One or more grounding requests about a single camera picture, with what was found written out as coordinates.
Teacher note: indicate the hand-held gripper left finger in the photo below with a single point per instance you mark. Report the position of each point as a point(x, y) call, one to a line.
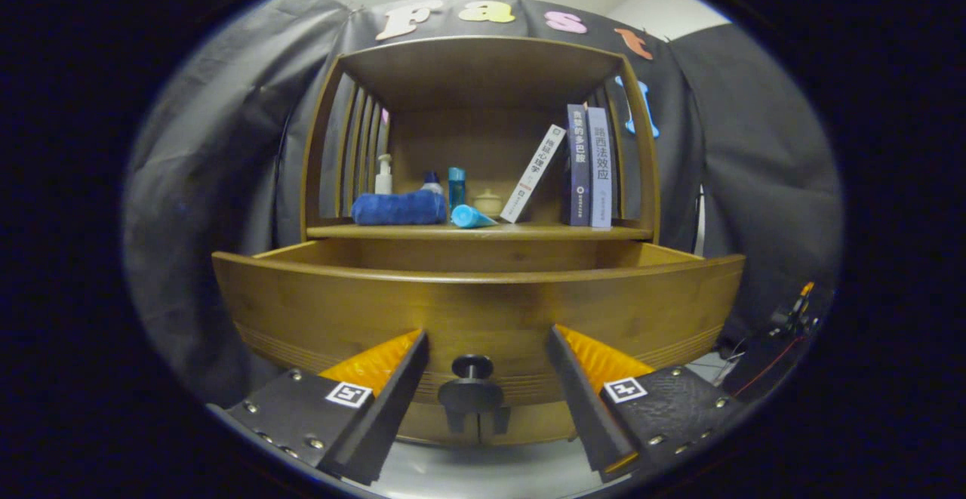
point(389, 408)

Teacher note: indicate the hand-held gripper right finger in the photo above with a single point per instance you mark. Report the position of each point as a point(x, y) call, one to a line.
point(585, 408)

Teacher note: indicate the black round drawer knob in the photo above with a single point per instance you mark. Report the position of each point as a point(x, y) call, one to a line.
point(472, 393)

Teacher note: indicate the wooden drawer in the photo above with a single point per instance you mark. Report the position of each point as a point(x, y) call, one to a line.
point(490, 310)

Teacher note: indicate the light blue tube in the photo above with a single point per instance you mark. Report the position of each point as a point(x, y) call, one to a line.
point(468, 217)

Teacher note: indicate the wooden cabinet door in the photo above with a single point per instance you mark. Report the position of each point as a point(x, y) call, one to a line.
point(536, 423)
point(430, 427)

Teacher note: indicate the wooden countertop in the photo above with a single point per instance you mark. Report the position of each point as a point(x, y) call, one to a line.
point(528, 232)

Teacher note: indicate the wooden cabinet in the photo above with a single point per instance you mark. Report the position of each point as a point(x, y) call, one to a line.
point(483, 69)

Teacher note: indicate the blue folded towel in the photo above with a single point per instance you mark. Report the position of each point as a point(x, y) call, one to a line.
point(396, 208)

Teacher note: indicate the black device orange tip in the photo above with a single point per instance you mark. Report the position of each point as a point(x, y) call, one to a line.
point(792, 321)

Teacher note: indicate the white pump bottle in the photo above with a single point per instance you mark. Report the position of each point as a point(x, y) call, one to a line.
point(383, 182)

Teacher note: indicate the beige lidded teacup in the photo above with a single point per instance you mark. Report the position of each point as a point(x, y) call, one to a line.
point(488, 203)

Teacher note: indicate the white bottle blue cap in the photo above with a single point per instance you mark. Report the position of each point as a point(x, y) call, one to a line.
point(432, 182)

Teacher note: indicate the clear blue bottle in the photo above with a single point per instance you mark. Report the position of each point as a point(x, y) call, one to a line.
point(456, 186)

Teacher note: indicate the dark blue book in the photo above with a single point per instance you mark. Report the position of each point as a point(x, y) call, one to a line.
point(579, 174)

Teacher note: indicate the pale lavender book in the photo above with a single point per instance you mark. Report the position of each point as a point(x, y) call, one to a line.
point(600, 174)

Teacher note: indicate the white book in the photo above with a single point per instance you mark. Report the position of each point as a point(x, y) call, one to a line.
point(532, 174)

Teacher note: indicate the black backdrop cloth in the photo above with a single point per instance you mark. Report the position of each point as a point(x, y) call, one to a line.
point(211, 182)

